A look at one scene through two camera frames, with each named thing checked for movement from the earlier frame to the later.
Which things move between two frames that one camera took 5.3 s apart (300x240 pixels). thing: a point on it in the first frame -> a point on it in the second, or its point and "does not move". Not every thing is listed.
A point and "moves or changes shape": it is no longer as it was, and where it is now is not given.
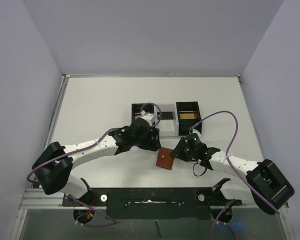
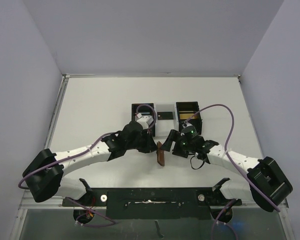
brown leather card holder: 164,159 moves or changes shape
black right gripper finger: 177,152 -> 173,135
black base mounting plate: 151,203 does not move
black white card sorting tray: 176,119 does not move
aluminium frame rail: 38,199 does not move
